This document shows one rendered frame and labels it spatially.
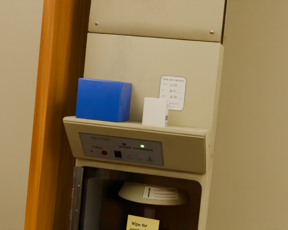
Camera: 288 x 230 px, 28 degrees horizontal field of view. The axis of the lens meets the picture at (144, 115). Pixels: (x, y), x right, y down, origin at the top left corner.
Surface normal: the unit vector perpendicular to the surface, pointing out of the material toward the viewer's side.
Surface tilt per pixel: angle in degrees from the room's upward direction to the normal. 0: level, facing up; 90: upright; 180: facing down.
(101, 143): 135
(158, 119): 90
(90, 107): 90
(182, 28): 90
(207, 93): 90
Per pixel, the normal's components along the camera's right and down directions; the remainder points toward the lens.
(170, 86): -0.22, 0.03
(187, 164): -0.22, 0.72
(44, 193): 0.97, 0.11
